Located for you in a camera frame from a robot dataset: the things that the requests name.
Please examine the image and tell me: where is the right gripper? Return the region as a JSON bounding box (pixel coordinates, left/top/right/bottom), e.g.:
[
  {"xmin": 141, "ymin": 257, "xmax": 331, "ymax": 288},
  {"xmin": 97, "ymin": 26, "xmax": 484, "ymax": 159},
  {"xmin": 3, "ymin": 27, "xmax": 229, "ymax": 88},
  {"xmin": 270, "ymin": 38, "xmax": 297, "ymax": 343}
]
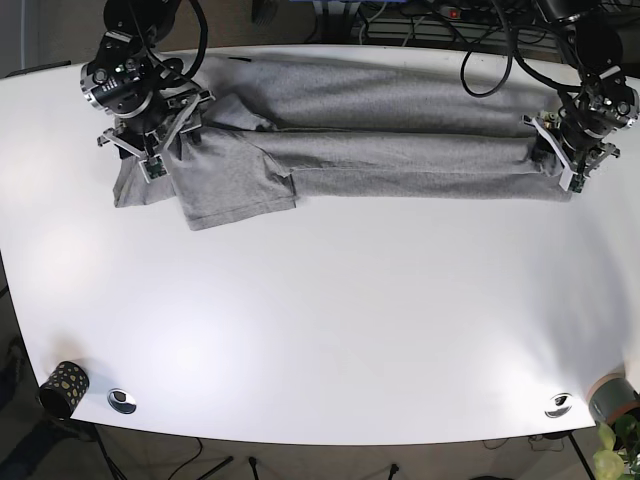
[{"xmin": 97, "ymin": 88, "xmax": 215, "ymax": 184}]

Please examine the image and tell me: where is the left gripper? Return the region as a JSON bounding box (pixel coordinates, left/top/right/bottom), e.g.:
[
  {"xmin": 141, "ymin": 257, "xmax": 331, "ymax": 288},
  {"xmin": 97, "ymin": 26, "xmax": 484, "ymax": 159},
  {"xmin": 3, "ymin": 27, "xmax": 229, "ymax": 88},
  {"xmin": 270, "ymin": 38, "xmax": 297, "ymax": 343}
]
[{"xmin": 522, "ymin": 105, "xmax": 623, "ymax": 193}]

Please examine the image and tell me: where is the light grey T-shirt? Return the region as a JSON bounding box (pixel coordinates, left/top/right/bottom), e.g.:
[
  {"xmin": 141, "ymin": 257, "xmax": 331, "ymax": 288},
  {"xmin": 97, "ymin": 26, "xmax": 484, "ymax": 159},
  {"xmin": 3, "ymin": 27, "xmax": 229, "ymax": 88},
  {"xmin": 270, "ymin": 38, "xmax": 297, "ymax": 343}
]
[{"xmin": 113, "ymin": 56, "xmax": 570, "ymax": 230}]

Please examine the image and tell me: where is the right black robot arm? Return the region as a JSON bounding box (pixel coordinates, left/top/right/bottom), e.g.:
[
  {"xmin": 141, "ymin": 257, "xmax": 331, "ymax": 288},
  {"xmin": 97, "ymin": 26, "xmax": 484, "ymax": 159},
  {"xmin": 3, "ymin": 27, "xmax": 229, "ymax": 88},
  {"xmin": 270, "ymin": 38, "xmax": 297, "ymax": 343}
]
[{"xmin": 80, "ymin": 1, "xmax": 213, "ymax": 182}]

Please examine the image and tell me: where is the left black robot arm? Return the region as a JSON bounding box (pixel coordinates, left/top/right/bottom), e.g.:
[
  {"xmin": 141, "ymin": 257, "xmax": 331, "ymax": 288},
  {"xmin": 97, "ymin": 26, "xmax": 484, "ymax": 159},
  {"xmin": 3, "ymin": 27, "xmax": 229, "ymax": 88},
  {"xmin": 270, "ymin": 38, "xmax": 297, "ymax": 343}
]
[{"xmin": 482, "ymin": 1, "xmax": 639, "ymax": 200}]

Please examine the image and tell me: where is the grey tape roll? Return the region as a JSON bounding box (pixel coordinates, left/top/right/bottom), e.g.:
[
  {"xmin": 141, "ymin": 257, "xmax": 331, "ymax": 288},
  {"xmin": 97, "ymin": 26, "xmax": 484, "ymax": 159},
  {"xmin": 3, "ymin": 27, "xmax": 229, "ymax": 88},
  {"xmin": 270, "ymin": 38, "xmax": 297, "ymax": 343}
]
[{"xmin": 587, "ymin": 373, "xmax": 639, "ymax": 427}]

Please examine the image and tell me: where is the black gold-dotted cup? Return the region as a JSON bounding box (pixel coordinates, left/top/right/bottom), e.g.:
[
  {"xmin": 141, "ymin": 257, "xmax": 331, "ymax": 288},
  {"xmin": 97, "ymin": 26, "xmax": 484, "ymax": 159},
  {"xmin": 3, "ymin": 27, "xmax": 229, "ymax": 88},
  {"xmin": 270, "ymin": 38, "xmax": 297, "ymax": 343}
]
[{"xmin": 38, "ymin": 361, "xmax": 90, "ymax": 420}]

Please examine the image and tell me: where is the green potted plant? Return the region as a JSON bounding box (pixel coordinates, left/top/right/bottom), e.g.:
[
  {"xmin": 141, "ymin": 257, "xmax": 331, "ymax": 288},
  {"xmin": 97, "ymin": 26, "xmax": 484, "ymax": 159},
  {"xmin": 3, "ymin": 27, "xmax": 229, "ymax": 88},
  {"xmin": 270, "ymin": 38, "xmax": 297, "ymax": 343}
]
[{"xmin": 593, "ymin": 414, "xmax": 639, "ymax": 480}]

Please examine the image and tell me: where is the right table cable grommet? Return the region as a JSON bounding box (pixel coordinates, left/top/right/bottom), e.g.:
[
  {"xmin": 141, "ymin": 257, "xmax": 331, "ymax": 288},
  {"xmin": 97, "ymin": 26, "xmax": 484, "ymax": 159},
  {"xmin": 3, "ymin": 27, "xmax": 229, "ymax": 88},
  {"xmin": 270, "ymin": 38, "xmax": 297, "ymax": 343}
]
[{"xmin": 544, "ymin": 393, "xmax": 573, "ymax": 419}]

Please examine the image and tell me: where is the table cable grommet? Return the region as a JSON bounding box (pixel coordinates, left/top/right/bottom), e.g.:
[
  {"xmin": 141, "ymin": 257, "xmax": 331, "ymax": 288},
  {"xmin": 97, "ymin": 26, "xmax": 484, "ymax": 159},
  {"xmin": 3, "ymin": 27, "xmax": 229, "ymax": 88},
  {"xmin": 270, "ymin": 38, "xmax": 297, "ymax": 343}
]
[
  {"xmin": 107, "ymin": 389, "xmax": 137, "ymax": 415},
  {"xmin": 544, "ymin": 393, "xmax": 573, "ymax": 419}
]

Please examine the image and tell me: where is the left table cable grommet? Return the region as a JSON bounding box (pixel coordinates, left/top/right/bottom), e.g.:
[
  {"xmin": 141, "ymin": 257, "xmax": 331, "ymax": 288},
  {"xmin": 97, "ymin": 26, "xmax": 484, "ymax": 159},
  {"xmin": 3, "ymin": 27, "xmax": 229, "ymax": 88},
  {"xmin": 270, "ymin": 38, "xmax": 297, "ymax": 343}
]
[{"xmin": 107, "ymin": 389, "xmax": 137, "ymax": 415}]

